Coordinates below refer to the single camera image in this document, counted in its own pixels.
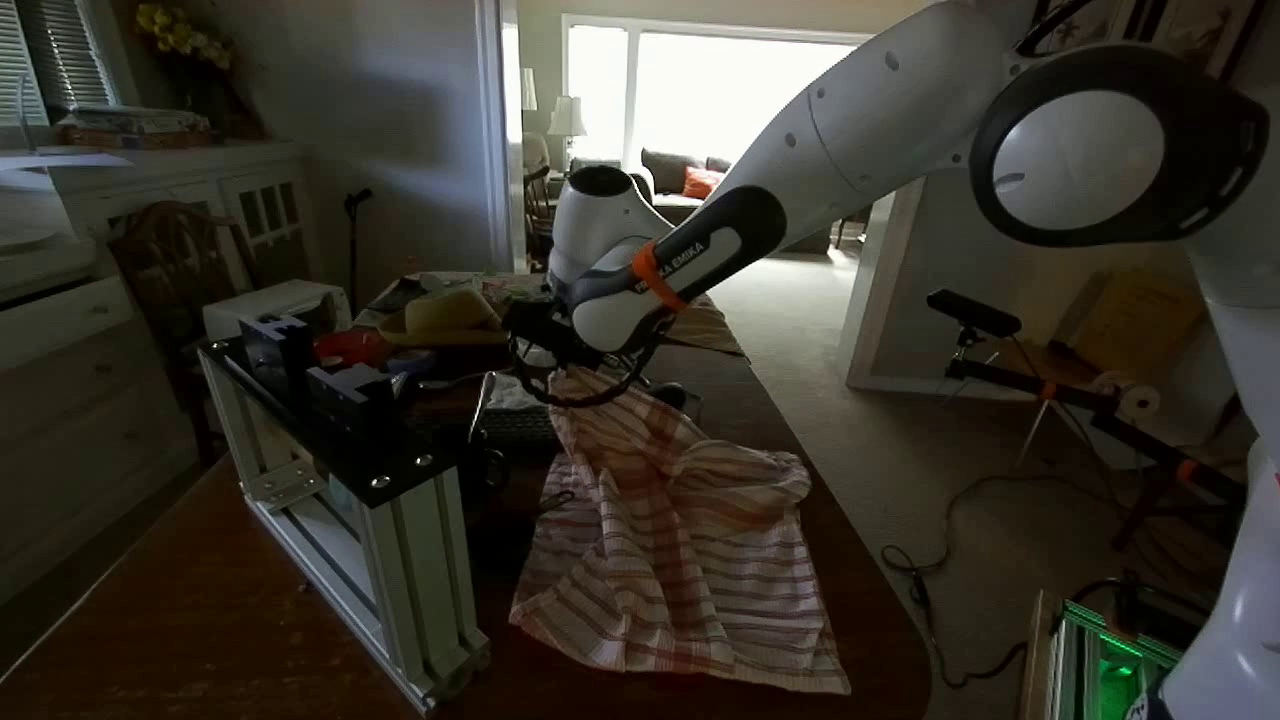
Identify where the white plastic box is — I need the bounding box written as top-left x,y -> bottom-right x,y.
195,275 -> 355,349

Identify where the white window shutter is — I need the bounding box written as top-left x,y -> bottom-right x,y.
0,0 -> 137,132

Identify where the green-lit control box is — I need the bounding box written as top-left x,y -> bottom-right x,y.
1026,578 -> 1205,720

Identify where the brown woven placemat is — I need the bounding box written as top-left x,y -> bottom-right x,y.
653,296 -> 744,355

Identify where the brown wooden dining chair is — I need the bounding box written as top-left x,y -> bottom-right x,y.
104,196 -> 257,465

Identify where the yellow straw hat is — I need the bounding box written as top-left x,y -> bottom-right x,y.
401,284 -> 514,351

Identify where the yellow flower bouquet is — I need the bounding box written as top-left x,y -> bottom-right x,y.
127,0 -> 243,74

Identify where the red striped white cloth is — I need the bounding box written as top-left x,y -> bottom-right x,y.
507,366 -> 857,701

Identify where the yellow cardboard box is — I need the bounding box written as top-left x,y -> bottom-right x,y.
1058,269 -> 1260,405

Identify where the black stereo camera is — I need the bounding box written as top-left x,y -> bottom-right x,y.
924,284 -> 1029,342

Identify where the white sideboard cabinet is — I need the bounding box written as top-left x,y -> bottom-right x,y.
0,134 -> 324,605

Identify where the dark wooden armchair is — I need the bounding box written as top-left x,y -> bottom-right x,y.
519,162 -> 578,271

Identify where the red bowl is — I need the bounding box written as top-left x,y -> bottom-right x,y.
312,325 -> 394,372

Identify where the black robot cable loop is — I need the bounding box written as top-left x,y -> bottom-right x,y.
507,300 -> 661,412

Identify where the orange cushion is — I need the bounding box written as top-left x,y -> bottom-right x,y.
676,162 -> 726,203

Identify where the white wooden rack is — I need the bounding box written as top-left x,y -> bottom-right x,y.
195,296 -> 494,717

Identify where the black camera tripod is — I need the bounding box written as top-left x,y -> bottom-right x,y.
944,337 -> 1255,535

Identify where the black floor cable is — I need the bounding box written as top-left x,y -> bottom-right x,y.
875,465 -> 1073,690

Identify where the white table lamp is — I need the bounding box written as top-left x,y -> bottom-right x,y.
545,93 -> 594,173

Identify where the dark grey sofa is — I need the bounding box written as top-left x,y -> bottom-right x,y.
638,144 -> 732,224

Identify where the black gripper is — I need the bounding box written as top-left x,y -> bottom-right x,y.
501,296 -> 594,398

